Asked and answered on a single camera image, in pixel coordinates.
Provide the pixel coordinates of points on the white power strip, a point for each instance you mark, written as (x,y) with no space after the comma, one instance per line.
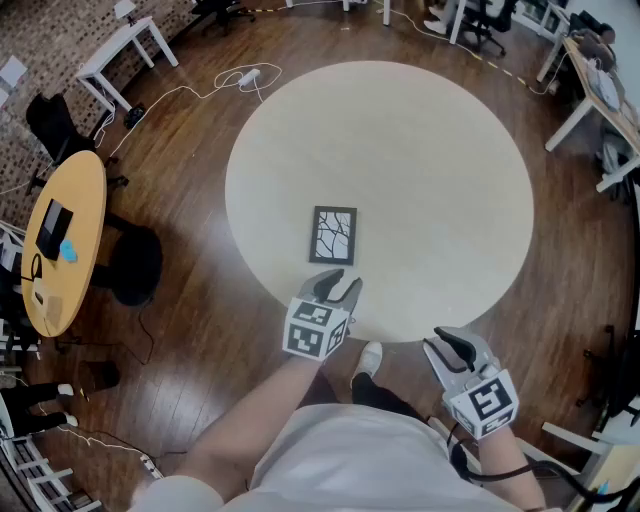
(151,466)
(249,79)

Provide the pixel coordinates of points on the person's left forearm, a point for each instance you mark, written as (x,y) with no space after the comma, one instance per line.
(250,420)

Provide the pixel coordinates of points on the person's right forearm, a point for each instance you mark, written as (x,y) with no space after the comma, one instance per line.
(505,457)

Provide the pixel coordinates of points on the white metal rack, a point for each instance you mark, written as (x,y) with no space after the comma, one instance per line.
(50,474)

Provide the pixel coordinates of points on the small cardboard box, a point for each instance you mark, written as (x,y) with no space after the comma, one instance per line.
(54,310)

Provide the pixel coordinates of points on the person's white shoe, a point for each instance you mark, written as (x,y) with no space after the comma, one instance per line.
(369,357)

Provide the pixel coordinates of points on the wooden desk with white legs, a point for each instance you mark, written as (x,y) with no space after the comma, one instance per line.
(582,70)

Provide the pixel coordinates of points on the white table lamp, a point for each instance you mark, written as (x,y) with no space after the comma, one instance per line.
(125,7)

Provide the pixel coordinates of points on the person's black trouser leg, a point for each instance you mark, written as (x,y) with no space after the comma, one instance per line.
(380,395)

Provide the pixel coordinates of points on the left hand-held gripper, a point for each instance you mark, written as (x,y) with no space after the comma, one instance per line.
(310,330)

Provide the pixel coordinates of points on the black swivel stool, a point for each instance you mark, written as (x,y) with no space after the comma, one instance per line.
(135,265)

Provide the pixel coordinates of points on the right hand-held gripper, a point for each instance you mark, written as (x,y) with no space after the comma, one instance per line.
(482,400)

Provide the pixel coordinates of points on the black equipment stand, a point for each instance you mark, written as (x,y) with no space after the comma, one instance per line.
(622,380)

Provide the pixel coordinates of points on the person's white shirt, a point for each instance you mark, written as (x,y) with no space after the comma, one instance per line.
(350,460)

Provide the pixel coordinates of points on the white bag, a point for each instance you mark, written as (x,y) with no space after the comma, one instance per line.
(605,87)

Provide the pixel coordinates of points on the round wooden side table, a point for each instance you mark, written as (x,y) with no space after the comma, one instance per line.
(80,200)

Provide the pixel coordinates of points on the grey backpack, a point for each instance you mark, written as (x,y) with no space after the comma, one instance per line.
(612,155)

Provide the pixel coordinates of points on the black framed branch picture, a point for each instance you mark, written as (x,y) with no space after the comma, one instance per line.
(333,235)

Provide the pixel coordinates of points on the white wall sheet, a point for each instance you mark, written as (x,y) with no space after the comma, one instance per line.
(12,72)

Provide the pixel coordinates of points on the small black device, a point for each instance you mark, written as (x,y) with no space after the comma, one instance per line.
(135,116)

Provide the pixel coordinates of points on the black laptop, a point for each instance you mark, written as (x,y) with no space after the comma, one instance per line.
(54,227)

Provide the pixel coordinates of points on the black office chair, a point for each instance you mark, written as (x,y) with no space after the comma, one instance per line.
(482,22)
(50,125)
(220,10)

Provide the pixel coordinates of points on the small blue item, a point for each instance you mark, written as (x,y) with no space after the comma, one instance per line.
(69,251)

